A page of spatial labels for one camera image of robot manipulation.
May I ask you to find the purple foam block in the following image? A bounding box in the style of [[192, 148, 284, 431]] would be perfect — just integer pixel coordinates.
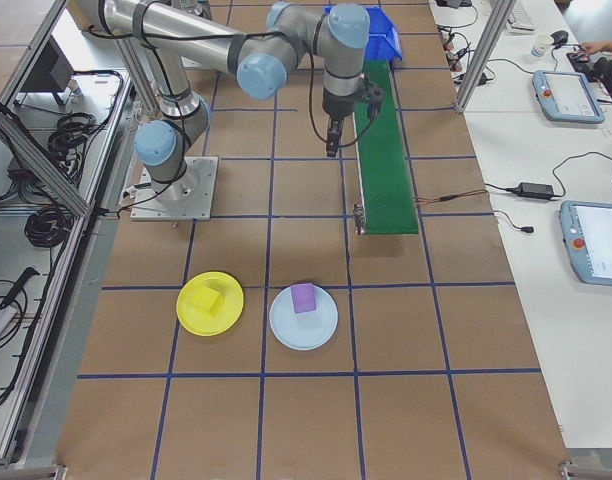
[[290, 282, 318, 315]]

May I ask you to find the yellow foam block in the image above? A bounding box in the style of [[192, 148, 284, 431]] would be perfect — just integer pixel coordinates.
[[187, 285, 227, 319]]

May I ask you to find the light blue plastic plate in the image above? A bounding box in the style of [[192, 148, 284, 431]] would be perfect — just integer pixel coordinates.
[[268, 283, 340, 351]]

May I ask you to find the yellow plastic plate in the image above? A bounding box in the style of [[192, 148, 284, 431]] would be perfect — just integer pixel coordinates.
[[176, 270, 246, 339]]

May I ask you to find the green conveyor belt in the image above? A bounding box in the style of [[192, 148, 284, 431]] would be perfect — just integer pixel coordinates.
[[346, 59, 421, 237]]

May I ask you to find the blue plastic storage bin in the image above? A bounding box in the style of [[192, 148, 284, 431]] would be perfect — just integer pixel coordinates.
[[323, 4, 404, 64]]

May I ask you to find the white keyboard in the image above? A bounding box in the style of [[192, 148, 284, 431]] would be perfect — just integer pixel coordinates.
[[506, 2, 537, 34]]

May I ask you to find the black power adapter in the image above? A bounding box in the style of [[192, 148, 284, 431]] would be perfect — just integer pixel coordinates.
[[514, 182, 556, 200]]

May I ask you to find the white paper cup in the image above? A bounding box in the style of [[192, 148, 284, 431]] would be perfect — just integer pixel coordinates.
[[530, 32, 555, 64]]

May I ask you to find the light blue teach pendant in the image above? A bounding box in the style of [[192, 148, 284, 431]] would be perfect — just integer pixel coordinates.
[[559, 199, 612, 287], [531, 69, 607, 125]]

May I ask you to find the black handheld controller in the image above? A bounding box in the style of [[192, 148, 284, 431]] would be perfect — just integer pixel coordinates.
[[565, 45, 595, 71]]

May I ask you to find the black monitor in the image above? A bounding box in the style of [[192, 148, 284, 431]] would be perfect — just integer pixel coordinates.
[[16, 35, 76, 107]]

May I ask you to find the small circuit board with wires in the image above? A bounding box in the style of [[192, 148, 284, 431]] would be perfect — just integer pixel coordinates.
[[445, 47, 468, 77], [438, 24, 462, 49]]

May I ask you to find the red and black wire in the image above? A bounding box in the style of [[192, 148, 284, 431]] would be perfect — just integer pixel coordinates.
[[414, 189, 489, 205]]

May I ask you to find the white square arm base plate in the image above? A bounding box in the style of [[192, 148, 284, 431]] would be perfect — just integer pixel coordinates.
[[130, 155, 220, 221]]

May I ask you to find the aluminium profile post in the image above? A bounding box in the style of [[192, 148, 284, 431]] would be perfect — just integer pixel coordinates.
[[453, 0, 518, 115]]

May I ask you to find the black cable with plug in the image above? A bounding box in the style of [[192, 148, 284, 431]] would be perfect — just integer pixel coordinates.
[[493, 209, 536, 235]]

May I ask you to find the coiled black cable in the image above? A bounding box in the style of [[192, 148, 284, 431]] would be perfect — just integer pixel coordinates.
[[24, 205, 72, 250], [46, 112, 110, 161]]

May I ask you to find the aluminium V-shaped frame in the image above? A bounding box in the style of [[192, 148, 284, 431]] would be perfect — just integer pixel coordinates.
[[0, 0, 137, 469]]

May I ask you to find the black cable with handle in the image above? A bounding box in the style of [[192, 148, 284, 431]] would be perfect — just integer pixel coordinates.
[[0, 267, 41, 411]]

